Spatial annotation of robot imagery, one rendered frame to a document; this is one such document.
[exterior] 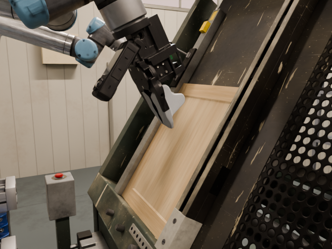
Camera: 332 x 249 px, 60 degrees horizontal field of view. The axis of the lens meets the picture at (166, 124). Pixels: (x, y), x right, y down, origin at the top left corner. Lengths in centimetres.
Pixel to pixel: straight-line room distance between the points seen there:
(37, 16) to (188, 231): 64
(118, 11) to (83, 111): 383
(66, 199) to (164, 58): 103
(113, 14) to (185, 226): 58
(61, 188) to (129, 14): 104
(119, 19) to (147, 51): 8
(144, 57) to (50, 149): 385
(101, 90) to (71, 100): 376
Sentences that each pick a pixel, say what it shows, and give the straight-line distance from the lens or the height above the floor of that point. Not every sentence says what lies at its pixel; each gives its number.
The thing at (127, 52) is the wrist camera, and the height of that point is 145.
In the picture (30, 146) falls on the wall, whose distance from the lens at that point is 430.
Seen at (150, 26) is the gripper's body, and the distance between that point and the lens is 54.
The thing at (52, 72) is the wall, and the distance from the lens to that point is 421.
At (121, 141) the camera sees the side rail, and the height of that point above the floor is 107.
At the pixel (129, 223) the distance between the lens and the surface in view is 110.
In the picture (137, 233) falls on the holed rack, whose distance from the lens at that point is 103.
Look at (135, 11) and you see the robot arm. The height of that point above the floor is 152.
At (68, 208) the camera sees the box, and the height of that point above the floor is 79.
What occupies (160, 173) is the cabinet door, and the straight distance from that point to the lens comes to 111.
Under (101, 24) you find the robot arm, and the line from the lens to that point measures 122.
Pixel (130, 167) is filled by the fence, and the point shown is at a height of 101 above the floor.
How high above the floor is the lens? 142
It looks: 11 degrees down
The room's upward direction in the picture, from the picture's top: straight up
